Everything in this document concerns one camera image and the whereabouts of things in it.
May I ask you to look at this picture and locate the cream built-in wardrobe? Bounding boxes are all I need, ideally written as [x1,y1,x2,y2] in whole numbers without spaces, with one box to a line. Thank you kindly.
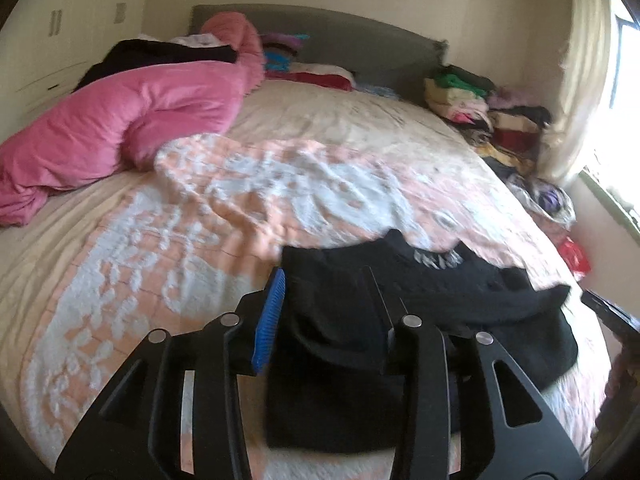
[1,0,145,139]

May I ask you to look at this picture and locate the black garment on duvet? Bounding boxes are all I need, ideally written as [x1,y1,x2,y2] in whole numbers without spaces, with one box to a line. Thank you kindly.
[74,39,238,91]

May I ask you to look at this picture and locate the right pile folded clothes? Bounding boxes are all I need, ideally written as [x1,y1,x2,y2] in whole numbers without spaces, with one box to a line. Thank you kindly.
[457,87,552,181]

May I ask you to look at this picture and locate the peach white floral bedspread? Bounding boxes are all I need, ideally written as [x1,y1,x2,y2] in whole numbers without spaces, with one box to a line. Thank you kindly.
[0,78,614,480]

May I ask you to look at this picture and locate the cream window curtain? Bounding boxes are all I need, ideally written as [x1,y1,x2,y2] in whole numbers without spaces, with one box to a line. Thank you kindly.
[537,0,614,188]

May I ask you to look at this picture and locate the floral basket with clothes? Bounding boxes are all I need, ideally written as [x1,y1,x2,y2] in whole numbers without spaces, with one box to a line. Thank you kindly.
[504,174,576,246]

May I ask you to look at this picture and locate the grey padded headboard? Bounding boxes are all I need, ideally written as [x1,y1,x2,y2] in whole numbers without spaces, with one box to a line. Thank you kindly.
[189,3,449,105]

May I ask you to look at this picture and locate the red and white folded cloth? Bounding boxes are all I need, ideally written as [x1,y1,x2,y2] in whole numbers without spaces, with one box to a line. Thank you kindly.
[266,62,356,92]

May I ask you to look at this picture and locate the red plastic bag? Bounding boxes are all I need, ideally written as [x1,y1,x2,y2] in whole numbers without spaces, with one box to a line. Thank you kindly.
[556,237,591,282]

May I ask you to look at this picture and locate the left pile folded clothes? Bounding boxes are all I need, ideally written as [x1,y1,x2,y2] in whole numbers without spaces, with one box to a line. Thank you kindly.
[424,65,496,131]

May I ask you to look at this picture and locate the green window sill cover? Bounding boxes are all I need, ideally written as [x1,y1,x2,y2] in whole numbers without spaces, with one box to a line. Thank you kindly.
[579,170,640,244]

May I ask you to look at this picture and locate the pile folded clothes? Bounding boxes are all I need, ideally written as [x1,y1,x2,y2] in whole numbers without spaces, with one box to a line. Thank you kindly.
[457,87,552,181]
[424,65,496,131]

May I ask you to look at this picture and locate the pink quilted duvet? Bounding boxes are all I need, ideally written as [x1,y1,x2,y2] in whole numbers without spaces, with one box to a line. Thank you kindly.
[1,12,265,226]

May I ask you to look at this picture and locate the striped colourful pillow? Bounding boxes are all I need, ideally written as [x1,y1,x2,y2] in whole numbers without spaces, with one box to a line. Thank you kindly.
[260,32,310,73]

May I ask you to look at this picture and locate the black sweater orange cuffs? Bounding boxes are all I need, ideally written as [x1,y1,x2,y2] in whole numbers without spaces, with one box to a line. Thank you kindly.
[265,230,578,454]

